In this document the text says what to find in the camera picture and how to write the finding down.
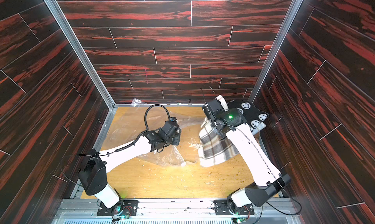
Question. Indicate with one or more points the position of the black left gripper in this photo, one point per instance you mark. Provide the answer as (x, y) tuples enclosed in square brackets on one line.
[(177, 135)]

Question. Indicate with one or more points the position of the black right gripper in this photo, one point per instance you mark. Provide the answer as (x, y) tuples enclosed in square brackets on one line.
[(209, 112)]

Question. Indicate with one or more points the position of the black smiley face scarf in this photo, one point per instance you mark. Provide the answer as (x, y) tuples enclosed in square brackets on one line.
[(252, 114)]

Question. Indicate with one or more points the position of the cream brown plaid scarf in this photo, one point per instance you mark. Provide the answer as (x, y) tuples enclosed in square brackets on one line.
[(214, 150)]

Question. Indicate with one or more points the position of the clear plastic vacuum bag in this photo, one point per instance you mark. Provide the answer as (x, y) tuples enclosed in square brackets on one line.
[(130, 122)]

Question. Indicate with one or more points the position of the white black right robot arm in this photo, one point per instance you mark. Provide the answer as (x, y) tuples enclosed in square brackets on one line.
[(236, 121)]

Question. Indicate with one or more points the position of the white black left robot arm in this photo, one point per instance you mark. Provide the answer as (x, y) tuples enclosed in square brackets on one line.
[(93, 171)]

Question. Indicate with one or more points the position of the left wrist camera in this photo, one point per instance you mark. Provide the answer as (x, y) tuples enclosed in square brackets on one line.
[(173, 120)]

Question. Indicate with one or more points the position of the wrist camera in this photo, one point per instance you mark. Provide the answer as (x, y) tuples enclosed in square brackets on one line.
[(222, 101), (173, 120)]

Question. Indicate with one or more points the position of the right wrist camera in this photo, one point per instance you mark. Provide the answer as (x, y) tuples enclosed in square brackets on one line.
[(222, 101)]

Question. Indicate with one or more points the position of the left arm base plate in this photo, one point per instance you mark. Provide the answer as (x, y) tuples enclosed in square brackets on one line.
[(123, 209)]

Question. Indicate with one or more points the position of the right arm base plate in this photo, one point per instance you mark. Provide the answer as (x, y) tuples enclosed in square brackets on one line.
[(228, 206)]

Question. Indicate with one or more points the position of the aluminium front rail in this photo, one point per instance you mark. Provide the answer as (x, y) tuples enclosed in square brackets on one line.
[(177, 211)]

